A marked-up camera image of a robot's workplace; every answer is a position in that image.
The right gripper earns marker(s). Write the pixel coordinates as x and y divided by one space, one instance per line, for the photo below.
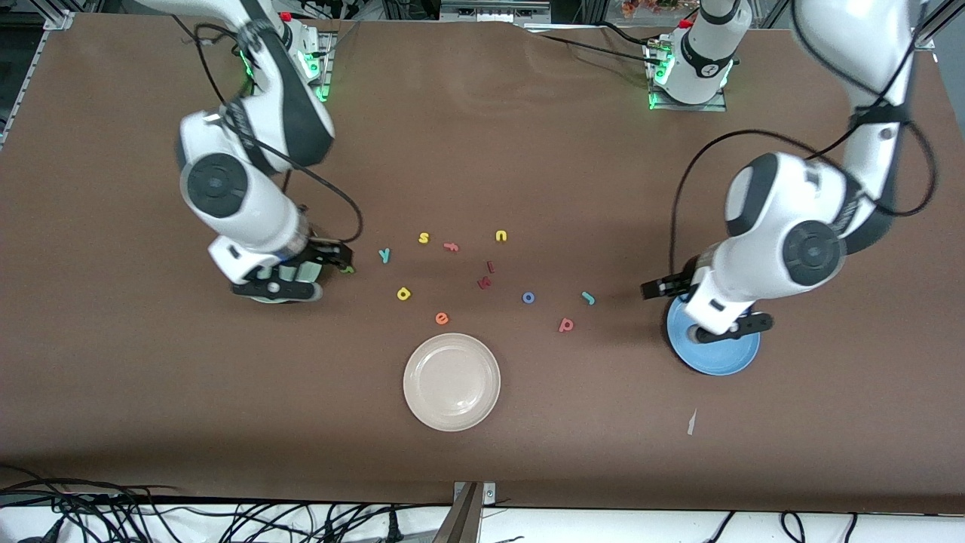
329 252

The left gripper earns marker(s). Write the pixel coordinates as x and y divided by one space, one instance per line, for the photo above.
676 284

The teal letter y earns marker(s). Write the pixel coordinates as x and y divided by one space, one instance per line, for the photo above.
384 256

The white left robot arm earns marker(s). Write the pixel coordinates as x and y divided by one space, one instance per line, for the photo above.
810 253

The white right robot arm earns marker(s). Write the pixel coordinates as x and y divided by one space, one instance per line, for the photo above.
219 185

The blue plate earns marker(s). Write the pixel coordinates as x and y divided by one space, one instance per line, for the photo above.
724 362

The white paper scrap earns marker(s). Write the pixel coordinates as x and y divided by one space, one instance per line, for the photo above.
691 422

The dark red curly letter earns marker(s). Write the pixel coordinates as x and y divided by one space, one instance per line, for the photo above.
485 283

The beige plate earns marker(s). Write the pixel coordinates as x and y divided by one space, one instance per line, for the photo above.
451 381

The brown table cover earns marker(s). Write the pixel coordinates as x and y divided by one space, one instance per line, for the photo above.
528 151

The orange artificial flowers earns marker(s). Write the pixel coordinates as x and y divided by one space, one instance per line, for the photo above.
648 6

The grey metal beam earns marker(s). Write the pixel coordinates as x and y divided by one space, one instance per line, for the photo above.
461 520

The grey power strip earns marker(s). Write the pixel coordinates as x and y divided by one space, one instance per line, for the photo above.
490 9

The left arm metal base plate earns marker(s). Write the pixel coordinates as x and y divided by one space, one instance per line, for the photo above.
686 107

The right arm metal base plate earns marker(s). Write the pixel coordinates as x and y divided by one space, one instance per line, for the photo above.
326 68

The small metal bracket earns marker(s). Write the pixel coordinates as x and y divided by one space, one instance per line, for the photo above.
489 494

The aluminium frame rail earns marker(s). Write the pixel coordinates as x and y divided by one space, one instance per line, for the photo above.
59 20

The aluminium frame corner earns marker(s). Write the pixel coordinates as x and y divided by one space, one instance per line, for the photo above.
931 30

